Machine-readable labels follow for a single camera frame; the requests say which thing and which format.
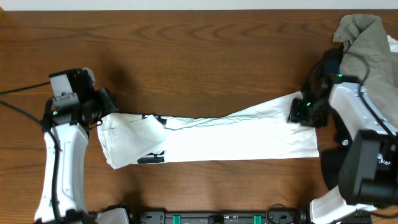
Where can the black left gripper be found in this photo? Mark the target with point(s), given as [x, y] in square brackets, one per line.
[104, 101]

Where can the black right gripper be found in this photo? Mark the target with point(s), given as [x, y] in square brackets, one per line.
[296, 115]

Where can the white t-shirt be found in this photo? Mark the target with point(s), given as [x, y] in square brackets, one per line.
[258, 132]

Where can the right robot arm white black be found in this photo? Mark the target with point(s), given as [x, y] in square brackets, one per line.
[367, 178]

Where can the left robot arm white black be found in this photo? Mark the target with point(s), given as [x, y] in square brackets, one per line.
[66, 127]

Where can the black garment with logo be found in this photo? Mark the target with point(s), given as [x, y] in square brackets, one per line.
[332, 159]

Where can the grey khaki garment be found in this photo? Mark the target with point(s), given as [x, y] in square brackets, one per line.
[370, 58]

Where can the white garment in pile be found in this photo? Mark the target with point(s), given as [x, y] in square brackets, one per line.
[393, 44]

